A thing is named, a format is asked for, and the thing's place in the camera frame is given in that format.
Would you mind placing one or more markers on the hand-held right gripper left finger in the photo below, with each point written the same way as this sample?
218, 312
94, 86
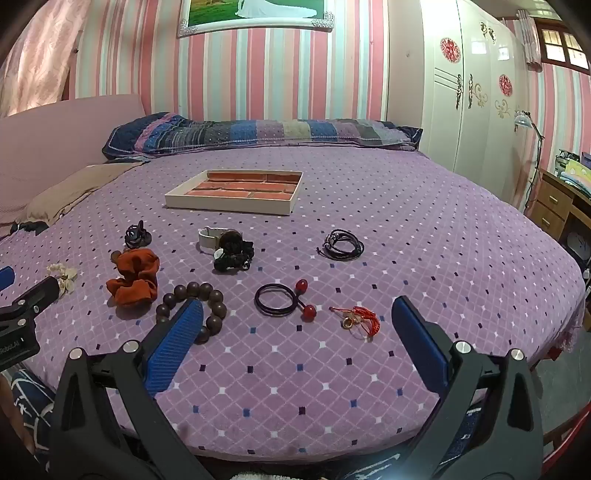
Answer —
178, 332

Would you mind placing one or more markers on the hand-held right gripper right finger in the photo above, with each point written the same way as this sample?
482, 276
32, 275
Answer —
420, 337

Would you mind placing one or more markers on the orange scrunchie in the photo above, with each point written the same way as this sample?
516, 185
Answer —
134, 277

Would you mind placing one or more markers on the black hair clip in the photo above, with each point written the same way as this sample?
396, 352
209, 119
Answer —
136, 236

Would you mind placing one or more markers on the framed wall picture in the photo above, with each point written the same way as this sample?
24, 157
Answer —
254, 11

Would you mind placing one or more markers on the colourful boxes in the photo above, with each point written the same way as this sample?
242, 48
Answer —
572, 170

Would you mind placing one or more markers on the dark cloth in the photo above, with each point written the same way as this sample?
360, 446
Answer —
27, 226

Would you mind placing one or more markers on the cream scrunchie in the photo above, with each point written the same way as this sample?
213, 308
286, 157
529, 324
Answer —
62, 277

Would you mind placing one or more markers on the striped blue quilt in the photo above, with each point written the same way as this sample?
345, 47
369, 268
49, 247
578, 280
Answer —
277, 131

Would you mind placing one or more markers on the wooden desk with drawers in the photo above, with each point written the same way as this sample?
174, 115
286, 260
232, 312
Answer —
551, 203

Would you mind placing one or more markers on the striped window curtain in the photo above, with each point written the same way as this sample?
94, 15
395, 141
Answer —
528, 39

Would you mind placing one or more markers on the white wardrobe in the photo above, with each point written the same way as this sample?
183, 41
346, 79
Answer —
475, 92

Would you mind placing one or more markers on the pink patterned curtain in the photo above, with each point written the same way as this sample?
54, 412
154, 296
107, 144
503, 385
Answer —
37, 60

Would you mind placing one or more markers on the white tray with brick lining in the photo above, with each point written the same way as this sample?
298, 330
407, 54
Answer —
240, 187

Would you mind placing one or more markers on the desk lamp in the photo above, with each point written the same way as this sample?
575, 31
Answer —
524, 120

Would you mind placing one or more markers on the red chair frame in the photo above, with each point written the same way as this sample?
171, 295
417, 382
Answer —
568, 443

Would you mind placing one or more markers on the pink headboard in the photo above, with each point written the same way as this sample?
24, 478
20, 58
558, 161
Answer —
55, 129

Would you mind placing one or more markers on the black scrunchie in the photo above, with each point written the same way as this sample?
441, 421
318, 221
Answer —
231, 264

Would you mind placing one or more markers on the brown pillow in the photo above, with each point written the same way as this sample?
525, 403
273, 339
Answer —
78, 189

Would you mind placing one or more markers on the wooden window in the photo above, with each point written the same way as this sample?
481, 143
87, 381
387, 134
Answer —
565, 48

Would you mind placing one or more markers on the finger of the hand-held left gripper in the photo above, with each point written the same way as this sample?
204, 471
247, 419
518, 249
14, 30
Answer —
4, 278
41, 293

